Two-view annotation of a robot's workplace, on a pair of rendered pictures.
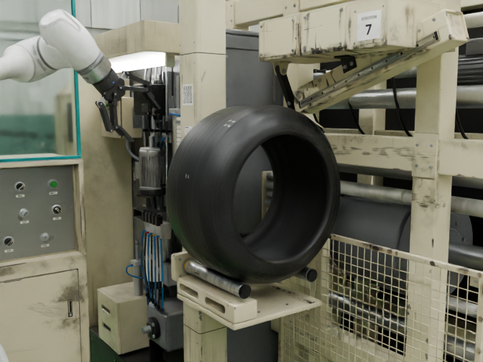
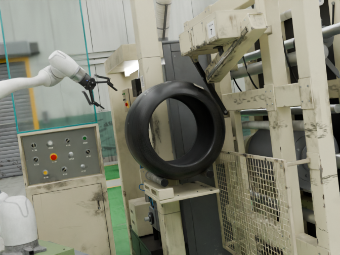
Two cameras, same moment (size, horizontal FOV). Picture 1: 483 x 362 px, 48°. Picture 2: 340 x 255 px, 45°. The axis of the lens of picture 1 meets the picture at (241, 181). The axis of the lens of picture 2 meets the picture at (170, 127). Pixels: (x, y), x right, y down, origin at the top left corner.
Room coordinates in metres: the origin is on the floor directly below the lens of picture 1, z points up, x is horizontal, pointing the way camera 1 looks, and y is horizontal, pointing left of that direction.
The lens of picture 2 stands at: (-0.53, -0.81, 1.32)
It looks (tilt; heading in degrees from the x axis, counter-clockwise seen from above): 3 degrees down; 19
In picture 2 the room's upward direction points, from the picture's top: 7 degrees counter-clockwise
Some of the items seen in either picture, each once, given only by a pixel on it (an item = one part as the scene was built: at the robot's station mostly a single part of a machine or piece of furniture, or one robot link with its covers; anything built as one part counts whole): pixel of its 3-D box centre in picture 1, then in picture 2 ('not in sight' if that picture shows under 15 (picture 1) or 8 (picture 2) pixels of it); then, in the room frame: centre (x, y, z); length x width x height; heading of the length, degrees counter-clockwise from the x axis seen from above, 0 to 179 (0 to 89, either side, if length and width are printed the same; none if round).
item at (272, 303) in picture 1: (248, 298); (180, 190); (1.81, -0.02, 0.80); 0.37 x 0.36 x 0.02; 126
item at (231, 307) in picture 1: (214, 296); (158, 189); (1.73, 0.09, 0.83); 0.36 x 0.09 x 0.06; 36
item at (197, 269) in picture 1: (215, 277); (156, 178); (1.73, 0.09, 0.90); 0.35 x 0.05 x 0.05; 36
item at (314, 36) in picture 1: (340, 35); (214, 35); (1.88, -0.34, 1.71); 0.61 x 0.25 x 0.15; 36
